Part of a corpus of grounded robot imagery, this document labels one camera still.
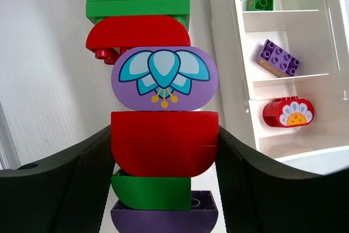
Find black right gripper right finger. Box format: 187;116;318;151
215;128;348;232

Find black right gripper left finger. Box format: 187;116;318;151
1;127;115;232

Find dark purple half-round lego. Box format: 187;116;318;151
111;190;218;233

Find green quarter-round lego brick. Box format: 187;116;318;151
111;169;191;211

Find red oval flower lego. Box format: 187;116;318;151
262;96;315;128

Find red double half-round lego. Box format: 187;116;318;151
111;111;219;178

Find purple studded lego brick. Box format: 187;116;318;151
257;39;300;77

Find purple oval flower lego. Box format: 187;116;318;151
111;46;219;111

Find red half-round lego brick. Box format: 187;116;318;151
86;15;191;65

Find green square lego brick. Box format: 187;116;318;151
246;0;274;11

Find green lego plates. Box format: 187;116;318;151
86;0;190;28

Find white three-compartment tray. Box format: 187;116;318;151
210;0;348;174

